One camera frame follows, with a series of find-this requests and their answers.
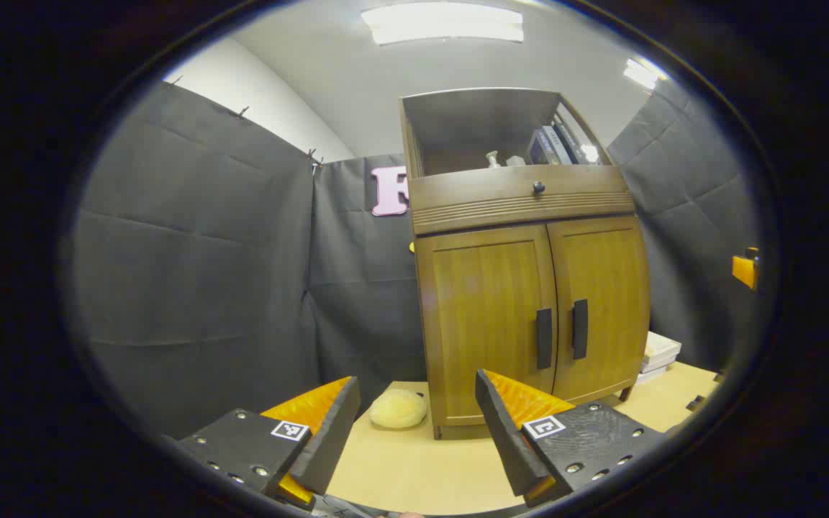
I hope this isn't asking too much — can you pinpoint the small ceiling light panel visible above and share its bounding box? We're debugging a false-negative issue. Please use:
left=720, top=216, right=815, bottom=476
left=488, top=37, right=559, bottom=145
left=623, top=58, right=667, bottom=91

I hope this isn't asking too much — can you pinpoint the black vertical door handle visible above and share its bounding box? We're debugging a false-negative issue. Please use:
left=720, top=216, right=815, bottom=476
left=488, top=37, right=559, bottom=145
left=535, top=308, right=553, bottom=371
left=571, top=299, right=589, bottom=360

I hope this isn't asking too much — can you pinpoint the long ceiling light panel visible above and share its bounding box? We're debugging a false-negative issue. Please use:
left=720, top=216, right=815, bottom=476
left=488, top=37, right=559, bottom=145
left=361, top=2, right=525, bottom=46

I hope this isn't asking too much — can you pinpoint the wooden shoe cabinet door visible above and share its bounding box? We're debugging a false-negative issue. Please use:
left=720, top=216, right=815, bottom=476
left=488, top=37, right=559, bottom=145
left=547, top=214, right=651, bottom=404
left=416, top=224, right=558, bottom=425

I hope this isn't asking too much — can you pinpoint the pale yellow round plush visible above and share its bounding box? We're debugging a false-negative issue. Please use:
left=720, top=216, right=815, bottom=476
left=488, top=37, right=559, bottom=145
left=370, top=388, right=428, bottom=430

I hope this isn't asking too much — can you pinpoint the wooden cabinet drawer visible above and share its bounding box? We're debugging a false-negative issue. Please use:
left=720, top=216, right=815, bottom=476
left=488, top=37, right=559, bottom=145
left=407, top=164, right=635, bottom=237

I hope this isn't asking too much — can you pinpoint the wooden double-door shoe cabinet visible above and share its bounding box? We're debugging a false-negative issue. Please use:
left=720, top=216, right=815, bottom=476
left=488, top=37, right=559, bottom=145
left=399, top=88, right=651, bottom=440

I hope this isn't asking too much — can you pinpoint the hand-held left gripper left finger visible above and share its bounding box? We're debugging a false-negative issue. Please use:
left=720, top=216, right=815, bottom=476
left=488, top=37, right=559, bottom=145
left=173, top=376, right=361, bottom=512

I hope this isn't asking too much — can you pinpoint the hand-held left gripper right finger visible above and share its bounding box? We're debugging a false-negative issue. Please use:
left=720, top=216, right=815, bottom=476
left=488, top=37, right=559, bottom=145
left=475, top=369, right=667, bottom=508

